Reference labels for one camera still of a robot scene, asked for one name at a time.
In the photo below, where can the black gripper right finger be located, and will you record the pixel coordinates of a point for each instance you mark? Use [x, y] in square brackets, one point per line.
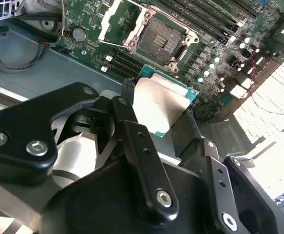
[249, 195]

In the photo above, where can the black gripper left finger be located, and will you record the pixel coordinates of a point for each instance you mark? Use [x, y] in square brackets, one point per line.
[22, 136]

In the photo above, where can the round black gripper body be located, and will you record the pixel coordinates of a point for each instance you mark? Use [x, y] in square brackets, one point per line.
[102, 207]

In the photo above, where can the silver-topped CPU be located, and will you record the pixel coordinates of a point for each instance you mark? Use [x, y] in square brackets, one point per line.
[156, 102]

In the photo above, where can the metal socket cover frame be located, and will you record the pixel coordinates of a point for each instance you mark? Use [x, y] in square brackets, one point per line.
[106, 22]

